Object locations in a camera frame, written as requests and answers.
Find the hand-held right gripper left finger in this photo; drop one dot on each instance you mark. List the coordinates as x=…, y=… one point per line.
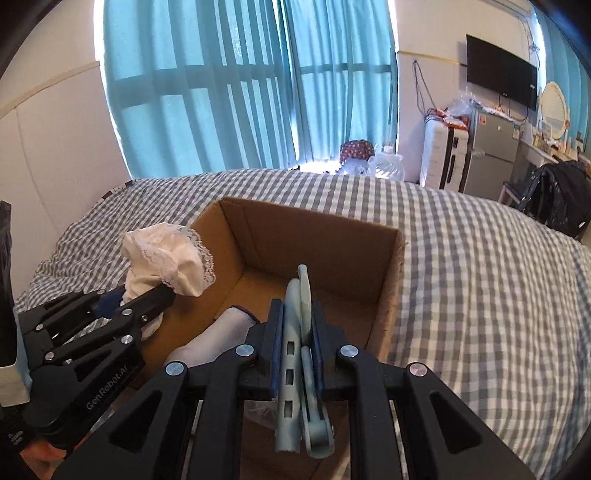
x=276, y=355

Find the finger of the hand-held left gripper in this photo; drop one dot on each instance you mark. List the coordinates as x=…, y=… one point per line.
x=152, y=300
x=108, y=303

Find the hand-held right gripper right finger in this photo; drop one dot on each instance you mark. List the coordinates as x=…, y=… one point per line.
x=317, y=355

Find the light blue plastic hanger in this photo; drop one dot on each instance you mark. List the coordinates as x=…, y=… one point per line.
x=295, y=323

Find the white lace cloth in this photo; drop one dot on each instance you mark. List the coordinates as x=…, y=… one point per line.
x=166, y=258

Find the brown cardboard box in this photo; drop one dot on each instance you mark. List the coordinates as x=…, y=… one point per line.
x=314, y=258

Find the white sock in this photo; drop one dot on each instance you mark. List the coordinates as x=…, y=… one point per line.
x=212, y=341

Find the bed with checked sheet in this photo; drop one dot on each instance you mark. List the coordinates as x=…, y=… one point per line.
x=475, y=300

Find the clear water jug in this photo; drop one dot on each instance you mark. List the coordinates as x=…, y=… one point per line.
x=387, y=164

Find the red patterned bag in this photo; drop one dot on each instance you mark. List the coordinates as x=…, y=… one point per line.
x=355, y=151

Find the wide teal curtain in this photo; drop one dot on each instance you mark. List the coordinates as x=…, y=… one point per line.
x=194, y=83

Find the white suitcase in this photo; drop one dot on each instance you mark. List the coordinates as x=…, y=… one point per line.
x=438, y=152

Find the silver mini fridge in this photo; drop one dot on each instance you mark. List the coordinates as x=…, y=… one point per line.
x=491, y=152

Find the red snack packets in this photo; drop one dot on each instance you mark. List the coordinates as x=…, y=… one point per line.
x=450, y=119

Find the narrow teal curtain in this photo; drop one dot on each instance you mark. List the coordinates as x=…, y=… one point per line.
x=341, y=78

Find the clear plastic bag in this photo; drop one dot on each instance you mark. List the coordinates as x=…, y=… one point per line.
x=461, y=105

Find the black jacket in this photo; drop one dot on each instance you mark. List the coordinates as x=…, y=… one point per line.
x=561, y=194

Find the white dressing table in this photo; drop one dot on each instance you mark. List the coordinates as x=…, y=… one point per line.
x=540, y=154

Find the white oval mirror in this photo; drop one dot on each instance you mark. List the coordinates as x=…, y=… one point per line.
x=553, y=108

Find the black wall television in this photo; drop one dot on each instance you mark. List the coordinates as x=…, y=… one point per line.
x=501, y=71

